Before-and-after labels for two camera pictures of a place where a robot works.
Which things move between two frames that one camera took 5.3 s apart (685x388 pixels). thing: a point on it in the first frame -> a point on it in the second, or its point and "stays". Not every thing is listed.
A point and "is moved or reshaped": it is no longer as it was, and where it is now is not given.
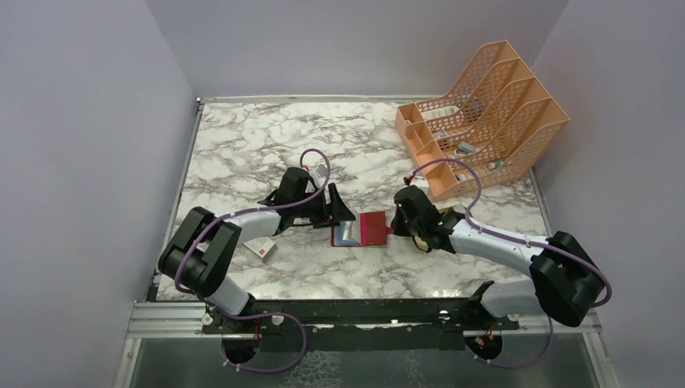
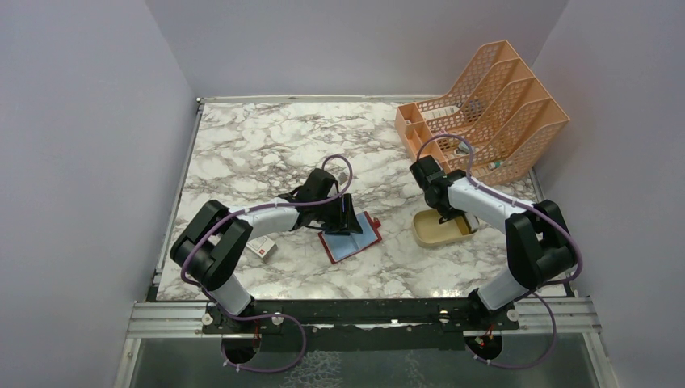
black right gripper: x=397 y=228 -> x=448 y=212
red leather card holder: x=367 y=229 is moved or reshaped
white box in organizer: x=439 y=111 stays
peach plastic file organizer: x=494 y=115 stays
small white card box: x=263 y=246 stays
